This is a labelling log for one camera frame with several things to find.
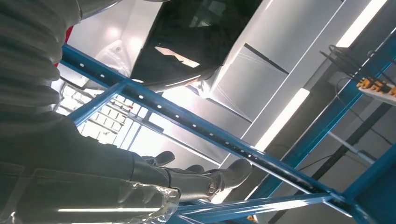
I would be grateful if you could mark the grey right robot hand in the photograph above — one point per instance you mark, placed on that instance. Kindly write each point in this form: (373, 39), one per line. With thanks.
(77, 173)

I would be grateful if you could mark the white plastic lattice crate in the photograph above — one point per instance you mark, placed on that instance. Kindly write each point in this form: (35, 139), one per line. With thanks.
(108, 120)

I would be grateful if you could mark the blue steel shelf rack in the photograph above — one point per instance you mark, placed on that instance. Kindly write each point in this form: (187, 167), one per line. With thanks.
(185, 121)

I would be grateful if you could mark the white and orange power strip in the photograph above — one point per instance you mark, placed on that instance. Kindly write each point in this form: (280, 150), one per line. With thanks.
(377, 90)

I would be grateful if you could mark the long white light strip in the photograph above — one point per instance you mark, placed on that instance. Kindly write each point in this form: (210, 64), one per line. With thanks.
(362, 21)
(284, 117)

